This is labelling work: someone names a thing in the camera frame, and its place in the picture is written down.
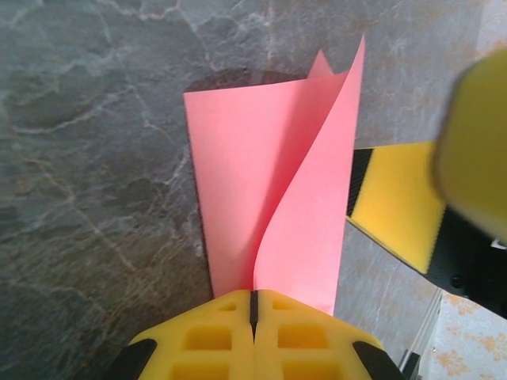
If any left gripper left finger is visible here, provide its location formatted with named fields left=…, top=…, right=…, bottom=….
left=101, top=287, right=255, bottom=380

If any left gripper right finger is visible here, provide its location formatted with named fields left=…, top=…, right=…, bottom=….
left=253, top=287, right=409, bottom=380

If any pink paper sheet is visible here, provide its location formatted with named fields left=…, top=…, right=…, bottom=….
left=182, top=33, right=366, bottom=317

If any aluminium table edge rail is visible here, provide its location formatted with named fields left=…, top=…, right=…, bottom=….
left=398, top=291, right=444, bottom=380

